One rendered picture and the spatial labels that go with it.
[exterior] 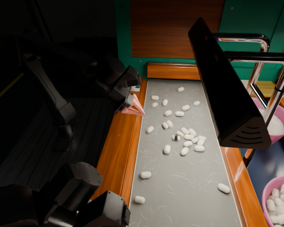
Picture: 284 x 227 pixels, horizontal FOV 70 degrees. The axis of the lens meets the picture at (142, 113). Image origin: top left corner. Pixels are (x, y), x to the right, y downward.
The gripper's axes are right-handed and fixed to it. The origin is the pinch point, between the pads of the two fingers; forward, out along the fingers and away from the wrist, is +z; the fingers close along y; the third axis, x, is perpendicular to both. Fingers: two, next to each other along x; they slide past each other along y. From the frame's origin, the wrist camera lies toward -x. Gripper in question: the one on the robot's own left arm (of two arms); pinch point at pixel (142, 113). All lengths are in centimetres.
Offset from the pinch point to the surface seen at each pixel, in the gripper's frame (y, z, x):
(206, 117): 15.0, 28.0, -8.4
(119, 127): 2.1, -1.0, 12.9
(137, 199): -26.5, 7.6, 6.9
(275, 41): 46, 37, -47
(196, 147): -5.3, 21.6, -5.4
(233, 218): -28.4, 28.3, -8.6
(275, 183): -17.3, 38.5, -19.2
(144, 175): -18.4, 8.5, 5.9
